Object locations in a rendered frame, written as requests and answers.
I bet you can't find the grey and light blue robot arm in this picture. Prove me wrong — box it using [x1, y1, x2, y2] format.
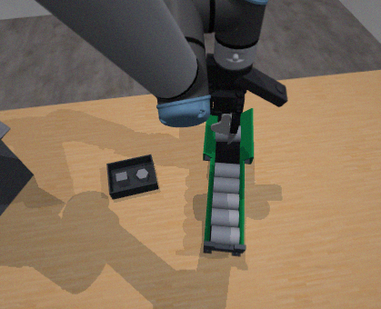
[35, 0, 287, 127]

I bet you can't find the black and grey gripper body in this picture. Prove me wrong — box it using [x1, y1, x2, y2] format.
[206, 54, 253, 116]

